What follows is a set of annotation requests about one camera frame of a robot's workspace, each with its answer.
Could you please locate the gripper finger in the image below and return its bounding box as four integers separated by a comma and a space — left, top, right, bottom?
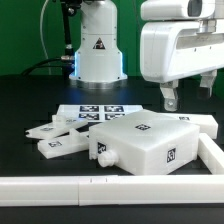
198, 70, 217, 99
160, 80, 179, 112

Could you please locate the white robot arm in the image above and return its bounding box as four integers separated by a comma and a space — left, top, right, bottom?
70, 0, 224, 111

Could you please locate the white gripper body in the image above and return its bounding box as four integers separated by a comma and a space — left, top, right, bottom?
140, 20, 224, 83

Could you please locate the white hanging cable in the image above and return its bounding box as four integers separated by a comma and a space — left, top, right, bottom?
39, 0, 54, 76

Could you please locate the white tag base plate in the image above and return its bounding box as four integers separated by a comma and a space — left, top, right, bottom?
57, 105, 143, 122

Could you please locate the white cabinet door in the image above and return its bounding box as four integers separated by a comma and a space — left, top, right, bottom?
37, 129, 89, 159
26, 115, 88, 140

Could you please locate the white cabinet body box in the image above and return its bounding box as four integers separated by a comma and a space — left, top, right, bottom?
89, 110, 200, 175

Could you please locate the white right fence rail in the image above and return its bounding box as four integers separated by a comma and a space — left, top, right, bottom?
198, 133, 224, 175

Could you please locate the black cable bundle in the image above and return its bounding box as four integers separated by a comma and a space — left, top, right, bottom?
20, 57, 76, 76

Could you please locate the white front fence rail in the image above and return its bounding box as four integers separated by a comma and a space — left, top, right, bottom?
0, 175, 224, 207

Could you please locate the white fence rail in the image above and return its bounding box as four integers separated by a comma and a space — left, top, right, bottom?
0, 175, 224, 207
198, 133, 224, 175

